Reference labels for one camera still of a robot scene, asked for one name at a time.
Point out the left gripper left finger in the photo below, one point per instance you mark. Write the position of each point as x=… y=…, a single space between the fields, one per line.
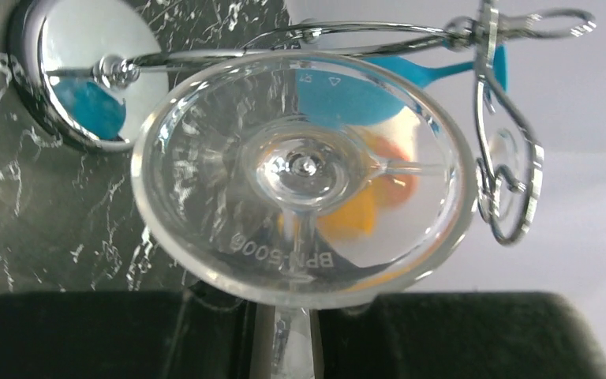
x=113 y=334

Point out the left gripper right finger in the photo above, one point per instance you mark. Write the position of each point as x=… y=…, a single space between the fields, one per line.
x=461 y=335

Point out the clear wine glass front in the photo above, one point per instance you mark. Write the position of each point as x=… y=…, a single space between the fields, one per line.
x=199 y=177

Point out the blue plastic wine glass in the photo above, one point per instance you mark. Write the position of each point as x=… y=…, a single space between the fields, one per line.
x=321 y=96

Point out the chrome wine glass rack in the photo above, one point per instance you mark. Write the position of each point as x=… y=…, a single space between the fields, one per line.
x=506 y=204

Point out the white orange cylindrical appliance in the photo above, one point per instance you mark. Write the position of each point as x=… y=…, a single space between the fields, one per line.
x=336 y=180

